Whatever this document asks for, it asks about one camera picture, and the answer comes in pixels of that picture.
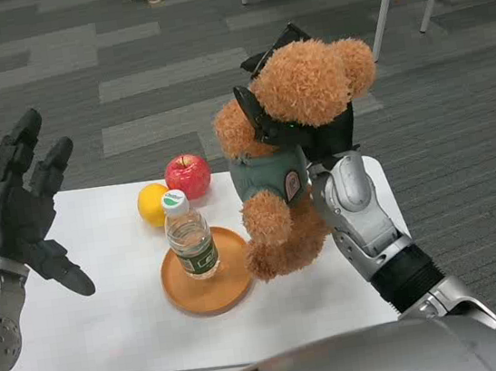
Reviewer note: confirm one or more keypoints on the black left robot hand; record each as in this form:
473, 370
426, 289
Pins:
5, 217

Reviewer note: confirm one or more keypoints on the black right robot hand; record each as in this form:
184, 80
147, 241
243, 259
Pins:
328, 138

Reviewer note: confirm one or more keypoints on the brown plush teddy bear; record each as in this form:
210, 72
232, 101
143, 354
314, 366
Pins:
307, 81

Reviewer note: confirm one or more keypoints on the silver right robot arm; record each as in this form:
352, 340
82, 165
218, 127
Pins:
352, 199

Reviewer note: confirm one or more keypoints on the yellow orange fruit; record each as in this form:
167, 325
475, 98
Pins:
150, 205

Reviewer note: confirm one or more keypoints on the red apple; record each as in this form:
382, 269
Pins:
187, 177

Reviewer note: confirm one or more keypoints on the clear plastic water bottle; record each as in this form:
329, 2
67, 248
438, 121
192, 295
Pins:
189, 239

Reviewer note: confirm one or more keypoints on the round wooden plate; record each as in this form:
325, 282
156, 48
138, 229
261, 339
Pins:
207, 293

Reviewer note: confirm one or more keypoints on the silver robot chest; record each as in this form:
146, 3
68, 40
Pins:
366, 357

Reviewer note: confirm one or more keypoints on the white slanted frame legs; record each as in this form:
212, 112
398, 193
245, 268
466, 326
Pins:
384, 3

